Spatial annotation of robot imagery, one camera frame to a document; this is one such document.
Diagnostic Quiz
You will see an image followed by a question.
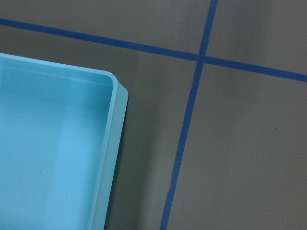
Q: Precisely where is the light blue plastic bin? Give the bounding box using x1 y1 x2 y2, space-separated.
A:
0 54 128 230

